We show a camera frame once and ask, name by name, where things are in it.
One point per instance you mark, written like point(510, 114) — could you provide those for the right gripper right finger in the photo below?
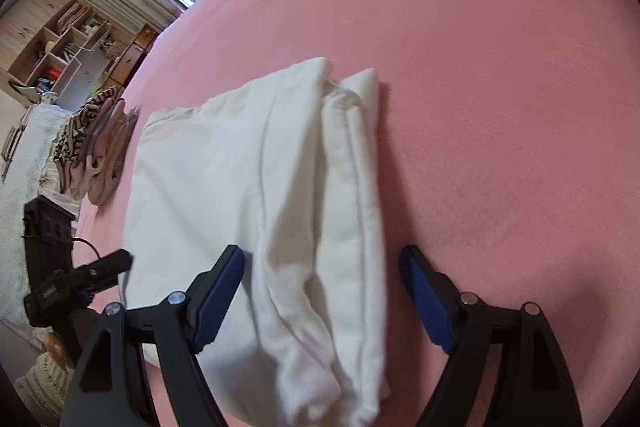
point(532, 384)

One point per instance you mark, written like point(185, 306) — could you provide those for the white sweatshirt orange stripes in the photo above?
point(284, 167)

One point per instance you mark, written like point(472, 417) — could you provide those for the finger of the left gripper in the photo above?
point(84, 282)

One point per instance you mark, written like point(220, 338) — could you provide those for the pink bed sheet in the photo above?
point(508, 151)

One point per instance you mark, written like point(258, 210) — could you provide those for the knitted beige item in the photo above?
point(44, 388)

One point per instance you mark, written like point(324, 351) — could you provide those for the wooden drawer cabinet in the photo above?
point(132, 57)

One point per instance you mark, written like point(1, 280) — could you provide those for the wooden bookshelf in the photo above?
point(62, 47)

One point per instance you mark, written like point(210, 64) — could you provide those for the stack of folded clothes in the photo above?
point(91, 148)

